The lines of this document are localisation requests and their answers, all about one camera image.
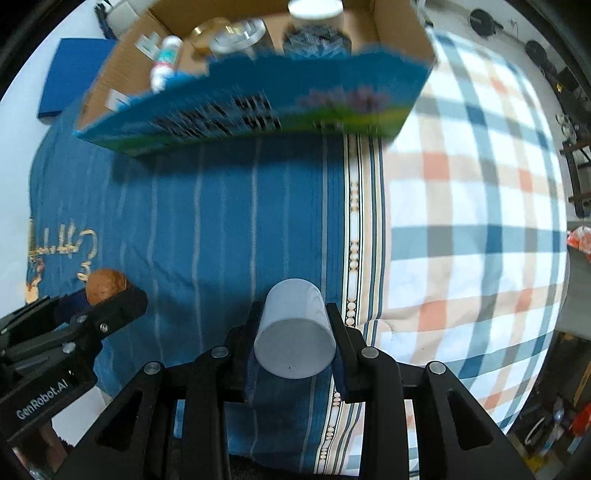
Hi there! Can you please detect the short barbell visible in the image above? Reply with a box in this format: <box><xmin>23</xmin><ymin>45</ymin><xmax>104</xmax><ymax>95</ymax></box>
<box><xmin>470</xmin><ymin>8</ymin><xmax>550</xmax><ymax>66</ymax></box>

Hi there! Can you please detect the blue cushion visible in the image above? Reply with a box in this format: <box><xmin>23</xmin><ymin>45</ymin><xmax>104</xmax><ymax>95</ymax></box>
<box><xmin>37</xmin><ymin>38</ymin><xmax>117</xmax><ymax>121</ymax></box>

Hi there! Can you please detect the white spray bottle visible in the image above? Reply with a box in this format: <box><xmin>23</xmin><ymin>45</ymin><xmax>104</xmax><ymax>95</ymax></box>
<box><xmin>150</xmin><ymin>36</ymin><xmax>184</xmax><ymax>92</ymax></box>

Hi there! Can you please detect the orange floral cloth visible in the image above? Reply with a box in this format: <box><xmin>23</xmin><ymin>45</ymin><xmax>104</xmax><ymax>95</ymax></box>
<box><xmin>566</xmin><ymin>226</ymin><xmax>591</xmax><ymax>264</ymax></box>

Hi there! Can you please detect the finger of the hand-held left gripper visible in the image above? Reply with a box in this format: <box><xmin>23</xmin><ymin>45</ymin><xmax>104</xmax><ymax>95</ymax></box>
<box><xmin>68</xmin><ymin>288</ymin><xmax>149</xmax><ymax>366</ymax></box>
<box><xmin>0</xmin><ymin>289</ymin><xmax>92</xmax><ymax>352</ymax></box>

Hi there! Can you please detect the white padded chair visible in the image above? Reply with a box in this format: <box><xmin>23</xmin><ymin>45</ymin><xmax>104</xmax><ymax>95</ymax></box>
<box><xmin>95</xmin><ymin>0</ymin><xmax>155</xmax><ymax>29</ymax></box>

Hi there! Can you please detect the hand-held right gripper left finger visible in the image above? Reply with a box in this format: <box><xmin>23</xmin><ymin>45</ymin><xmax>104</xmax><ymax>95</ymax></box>
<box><xmin>76</xmin><ymin>302</ymin><xmax>265</xmax><ymax>480</ymax></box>

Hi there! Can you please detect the black jar with silver lid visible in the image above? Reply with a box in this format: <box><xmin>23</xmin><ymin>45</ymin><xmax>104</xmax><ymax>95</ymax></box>
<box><xmin>210</xmin><ymin>18</ymin><xmax>274</xmax><ymax>62</ymax></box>

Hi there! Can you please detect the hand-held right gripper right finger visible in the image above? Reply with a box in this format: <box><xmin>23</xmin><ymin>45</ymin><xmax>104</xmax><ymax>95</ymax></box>
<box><xmin>325</xmin><ymin>302</ymin><xmax>522</xmax><ymax>480</ymax></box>

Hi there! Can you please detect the cardboard box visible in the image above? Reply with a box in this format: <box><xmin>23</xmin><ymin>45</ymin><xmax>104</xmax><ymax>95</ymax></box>
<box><xmin>74</xmin><ymin>0</ymin><xmax>437</xmax><ymax>158</ymax></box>

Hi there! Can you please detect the white jar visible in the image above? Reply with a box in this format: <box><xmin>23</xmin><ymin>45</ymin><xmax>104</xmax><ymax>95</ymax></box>
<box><xmin>287</xmin><ymin>0</ymin><xmax>345</xmax><ymax>24</ymax></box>

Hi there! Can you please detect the blue striped blanket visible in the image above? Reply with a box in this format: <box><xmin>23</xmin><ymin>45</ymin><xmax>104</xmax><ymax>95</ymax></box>
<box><xmin>28</xmin><ymin>99</ymin><xmax>393</xmax><ymax>476</ymax></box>

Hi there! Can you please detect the wooden chair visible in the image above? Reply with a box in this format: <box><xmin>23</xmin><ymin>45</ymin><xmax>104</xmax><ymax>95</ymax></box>
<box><xmin>560</xmin><ymin>137</ymin><xmax>591</xmax><ymax>217</ymax></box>

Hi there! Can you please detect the brown walnut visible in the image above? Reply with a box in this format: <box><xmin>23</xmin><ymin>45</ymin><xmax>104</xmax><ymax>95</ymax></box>
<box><xmin>86</xmin><ymin>269</ymin><xmax>128</xmax><ymax>305</ymax></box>

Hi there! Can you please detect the small white bottle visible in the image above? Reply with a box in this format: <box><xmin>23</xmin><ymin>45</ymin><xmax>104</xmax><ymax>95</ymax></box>
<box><xmin>254</xmin><ymin>278</ymin><xmax>337</xmax><ymax>380</ymax></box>

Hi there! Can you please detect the plaid bed sheet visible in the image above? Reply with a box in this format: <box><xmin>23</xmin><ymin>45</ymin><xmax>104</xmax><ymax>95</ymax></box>
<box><xmin>344</xmin><ymin>28</ymin><xmax>571</xmax><ymax>476</ymax></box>

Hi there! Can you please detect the black round compact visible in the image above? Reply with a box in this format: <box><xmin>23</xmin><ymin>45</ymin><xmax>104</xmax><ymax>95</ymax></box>
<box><xmin>281</xmin><ymin>21</ymin><xmax>352</xmax><ymax>60</ymax></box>

